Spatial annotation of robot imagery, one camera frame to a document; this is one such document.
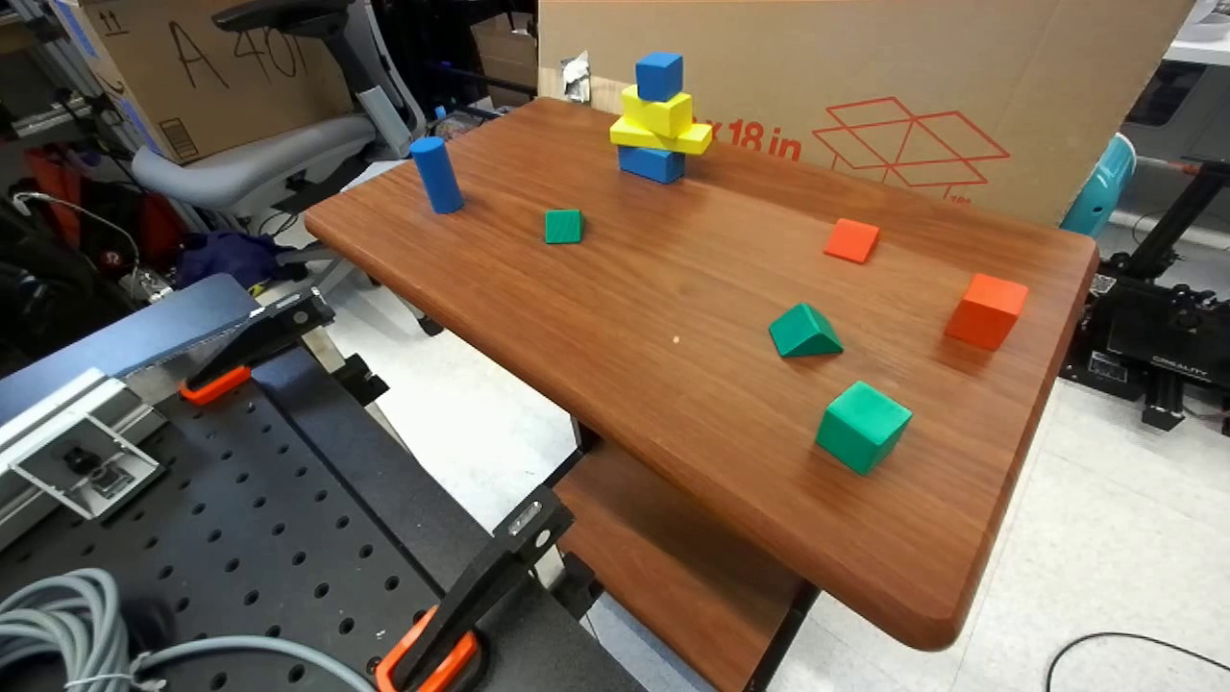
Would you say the orange wedge block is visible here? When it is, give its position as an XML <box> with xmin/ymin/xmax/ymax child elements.
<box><xmin>823</xmin><ymin>215</ymin><xmax>884</xmax><ymax>271</ymax></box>

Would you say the brown wooden table shelf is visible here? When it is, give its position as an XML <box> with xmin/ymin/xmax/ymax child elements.
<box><xmin>555</xmin><ymin>437</ymin><xmax>819</xmax><ymax>692</ymax></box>

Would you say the blue cloth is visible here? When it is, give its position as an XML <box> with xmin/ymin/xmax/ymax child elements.
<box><xmin>168</xmin><ymin>226</ymin><xmax>310</xmax><ymax>292</ymax></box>

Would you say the aluminium rail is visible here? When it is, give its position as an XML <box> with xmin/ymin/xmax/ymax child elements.
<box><xmin>0</xmin><ymin>364</ymin><xmax>168</xmax><ymax>553</ymax></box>

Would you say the red object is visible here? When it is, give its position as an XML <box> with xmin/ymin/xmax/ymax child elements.
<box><xmin>24</xmin><ymin>145</ymin><xmax>183</xmax><ymax>264</ymax></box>

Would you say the thin black floor cable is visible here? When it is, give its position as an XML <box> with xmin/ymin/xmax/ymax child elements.
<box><xmin>1043</xmin><ymin>626</ymin><xmax>1230</xmax><ymax>692</ymax></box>

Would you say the black equipment frame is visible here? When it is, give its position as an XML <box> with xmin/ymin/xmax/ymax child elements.
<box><xmin>1060</xmin><ymin>245</ymin><xmax>1230</xmax><ymax>433</ymax></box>

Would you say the black perforated breadboard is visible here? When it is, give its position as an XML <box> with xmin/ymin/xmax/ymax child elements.
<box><xmin>0</xmin><ymin>344</ymin><xmax>646</xmax><ymax>692</ymax></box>

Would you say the teal chair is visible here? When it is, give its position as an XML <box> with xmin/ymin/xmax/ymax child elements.
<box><xmin>1058</xmin><ymin>128</ymin><xmax>1142</xmax><ymax>240</ymax></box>

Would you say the grey office chair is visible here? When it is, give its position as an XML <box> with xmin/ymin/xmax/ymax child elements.
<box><xmin>127</xmin><ymin>0</ymin><xmax>433</xmax><ymax>215</ymax></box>

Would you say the green wedge block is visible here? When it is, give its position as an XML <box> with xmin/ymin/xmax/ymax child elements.
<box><xmin>766</xmin><ymin>301</ymin><xmax>848</xmax><ymax>363</ymax></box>

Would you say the blue rectangular block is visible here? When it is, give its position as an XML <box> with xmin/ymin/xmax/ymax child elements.
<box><xmin>620</xmin><ymin>144</ymin><xmax>687</xmax><ymax>189</ymax></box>

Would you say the large cardboard box red print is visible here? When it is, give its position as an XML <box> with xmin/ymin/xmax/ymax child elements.
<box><xmin>536</xmin><ymin>0</ymin><xmax>1202</xmax><ymax>235</ymax></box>

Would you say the blue cube block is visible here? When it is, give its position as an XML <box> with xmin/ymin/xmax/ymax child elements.
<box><xmin>636</xmin><ymin>51</ymin><xmax>687</xmax><ymax>103</ymax></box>

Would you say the green cube block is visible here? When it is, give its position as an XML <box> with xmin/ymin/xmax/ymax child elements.
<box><xmin>539</xmin><ymin>205</ymin><xmax>589</xmax><ymax>250</ymax></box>
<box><xmin>810</xmin><ymin>377</ymin><xmax>920</xmax><ymax>479</ymax></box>

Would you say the blue cylinder block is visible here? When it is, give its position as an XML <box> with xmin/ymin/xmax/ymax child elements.
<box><xmin>404</xmin><ymin>131</ymin><xmax>470</xmax><ymax>218</ymax></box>

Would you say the blue-grey metal plate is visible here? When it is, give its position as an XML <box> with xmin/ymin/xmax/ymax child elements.
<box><xmin>0</xmin><ymin>271</ymin><xmax>261</xmax><ymax>426</ymax></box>

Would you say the small brown cardboard box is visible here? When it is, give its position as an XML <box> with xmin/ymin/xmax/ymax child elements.
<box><xmin>465</xmin><ymin>10</ymin><xmax>542</xmax><ymax>98</ymax></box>

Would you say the cardboard box black marker writing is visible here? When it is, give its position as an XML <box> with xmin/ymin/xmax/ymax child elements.
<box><xmin>72</xmin><ymin>0</ymin><xmax>366</xmax><ymax>167</ymax></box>

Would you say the aluminium mounting bracket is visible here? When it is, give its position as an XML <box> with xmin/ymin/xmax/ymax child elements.
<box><xmin>6</xmin><ymin>415</ymin><xmax>168</xmax><ymax>523</ymax></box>

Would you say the orange cube block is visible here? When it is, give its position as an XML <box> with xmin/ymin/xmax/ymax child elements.
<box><xmin>944</xmin><ymin>271</ymin><xmax>1034</xmax><ymax>359</ymax></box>

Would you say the yellow rectangular block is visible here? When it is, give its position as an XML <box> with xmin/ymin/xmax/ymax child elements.
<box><xmin>609</xmin><ymin>110</ymin><xmax>715</xmax><ymax>162</ymax></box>
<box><xmin>620</xmin><ymin>83</ymin><xmax>696</xmax><ymax>139</ymax></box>

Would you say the black clamp orange handle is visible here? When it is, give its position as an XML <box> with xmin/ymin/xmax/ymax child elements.
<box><xmin>373</xmin><ymin>485</ymin><xmax>575</xmax><ymax>692</ymax></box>
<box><xmin>178</xmin><ymin>285</ymin><xmax>337</xmax><ymax>410</ymax></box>

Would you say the grey cable bundle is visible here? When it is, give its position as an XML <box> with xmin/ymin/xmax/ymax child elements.
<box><xmin>0</xmin><ymin>564</ymin><xmax>384</xmax><ymax>692</ymax></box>

